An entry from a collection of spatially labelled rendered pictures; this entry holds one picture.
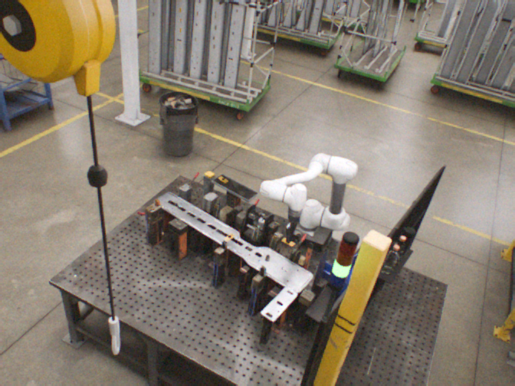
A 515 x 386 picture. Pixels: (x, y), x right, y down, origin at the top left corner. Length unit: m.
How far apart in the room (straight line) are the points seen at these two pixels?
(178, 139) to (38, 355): 3.05
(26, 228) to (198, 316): 2.46
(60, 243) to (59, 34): 4.37
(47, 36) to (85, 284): 2.99
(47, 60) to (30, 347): 3.64
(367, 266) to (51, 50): 1.71
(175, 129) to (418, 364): 3.88
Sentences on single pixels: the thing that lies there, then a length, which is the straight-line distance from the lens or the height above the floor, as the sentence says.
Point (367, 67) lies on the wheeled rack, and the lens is 9.06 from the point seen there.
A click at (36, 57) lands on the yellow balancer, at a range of 0.61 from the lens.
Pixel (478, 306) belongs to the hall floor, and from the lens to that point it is 5.05.
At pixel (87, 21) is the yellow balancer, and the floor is 3.09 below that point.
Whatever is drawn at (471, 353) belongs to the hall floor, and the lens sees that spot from 4.62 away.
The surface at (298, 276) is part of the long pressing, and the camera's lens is 3.17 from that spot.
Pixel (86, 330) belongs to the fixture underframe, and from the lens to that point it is 3.84.
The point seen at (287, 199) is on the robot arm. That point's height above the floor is 1.62.
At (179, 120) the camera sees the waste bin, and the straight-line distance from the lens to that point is 5.72.
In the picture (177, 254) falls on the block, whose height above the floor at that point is 0.76.
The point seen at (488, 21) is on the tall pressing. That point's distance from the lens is 9.32.
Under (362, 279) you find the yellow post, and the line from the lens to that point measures 2.14.
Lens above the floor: 3.26
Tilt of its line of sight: 36 degrees down
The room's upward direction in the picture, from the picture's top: 8 degrees clockwise
